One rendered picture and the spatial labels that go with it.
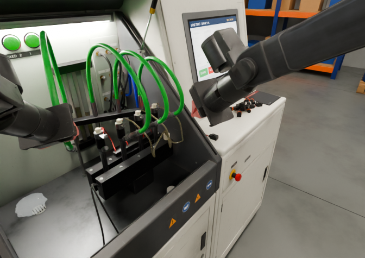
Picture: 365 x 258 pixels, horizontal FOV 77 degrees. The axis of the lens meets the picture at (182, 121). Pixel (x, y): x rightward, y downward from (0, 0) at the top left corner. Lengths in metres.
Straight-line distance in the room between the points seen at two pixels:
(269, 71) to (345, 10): 0.11
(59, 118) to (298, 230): 1.84
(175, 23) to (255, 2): 5.12
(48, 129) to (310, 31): 0.42
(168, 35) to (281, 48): 0.67
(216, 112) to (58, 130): 0.31
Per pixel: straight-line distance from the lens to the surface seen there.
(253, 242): 1.87
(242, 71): 0.37
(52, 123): 0.46
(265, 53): 0.35
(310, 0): 5.68
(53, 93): 0.53
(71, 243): 0.88
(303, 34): 0.33
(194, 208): 0.90
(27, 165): 1.06
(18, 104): 0.37
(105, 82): 1.07
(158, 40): 0.95
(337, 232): 2.16
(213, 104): 0.47
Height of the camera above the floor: 1.51
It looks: 29 degrees down
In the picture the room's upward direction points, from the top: straight up
